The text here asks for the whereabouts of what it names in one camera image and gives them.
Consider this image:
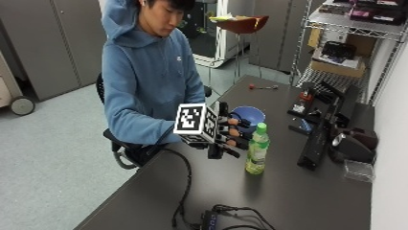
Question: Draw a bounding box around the black office chair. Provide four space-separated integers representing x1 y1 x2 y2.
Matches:
95 72 212 171

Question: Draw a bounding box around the the person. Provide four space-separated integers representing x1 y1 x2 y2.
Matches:
101 0 206 146

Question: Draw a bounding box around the black bag on shelf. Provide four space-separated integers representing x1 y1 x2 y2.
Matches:
320 40 359 60

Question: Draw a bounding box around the green drink bottle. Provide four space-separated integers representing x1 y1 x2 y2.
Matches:
243 122 271 175

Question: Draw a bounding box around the white marker cube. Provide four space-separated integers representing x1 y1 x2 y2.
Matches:
172 103 220 145

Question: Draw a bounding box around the black tray with red part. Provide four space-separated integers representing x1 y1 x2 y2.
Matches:
287 87 319 118

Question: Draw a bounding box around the grey rolling cart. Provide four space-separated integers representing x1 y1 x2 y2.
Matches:
0 51 37 117

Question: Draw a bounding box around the cardboard box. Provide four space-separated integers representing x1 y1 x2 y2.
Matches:
309 47 367 79

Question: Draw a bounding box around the black glove cable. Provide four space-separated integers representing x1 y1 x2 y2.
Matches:
157 147 202 230

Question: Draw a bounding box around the metal wire shelf rack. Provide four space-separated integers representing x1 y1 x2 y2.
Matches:
289 0 408 106

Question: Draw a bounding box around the clear plastic case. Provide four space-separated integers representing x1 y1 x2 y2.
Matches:
343 158 376 184

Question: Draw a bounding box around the grey storage cabinet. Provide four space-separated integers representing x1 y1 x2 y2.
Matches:
0 0 107 102

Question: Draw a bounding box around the red-tipped small tool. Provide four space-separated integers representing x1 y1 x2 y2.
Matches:
248 83 279 91

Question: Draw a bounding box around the black speaker with silver ring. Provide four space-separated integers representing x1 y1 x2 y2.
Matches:
329 132 377 165

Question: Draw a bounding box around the small blue and black device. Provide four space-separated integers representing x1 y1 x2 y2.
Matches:
288 116 316 136

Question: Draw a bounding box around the long black box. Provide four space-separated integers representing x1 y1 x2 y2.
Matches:
296 95 347 171

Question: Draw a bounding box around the blue bowl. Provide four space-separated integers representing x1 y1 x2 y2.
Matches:
228 105 267 132

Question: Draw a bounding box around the black usb hub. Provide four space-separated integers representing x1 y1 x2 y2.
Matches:
200 209 220 230

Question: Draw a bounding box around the brown bar stool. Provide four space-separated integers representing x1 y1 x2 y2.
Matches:
210 14 269 84

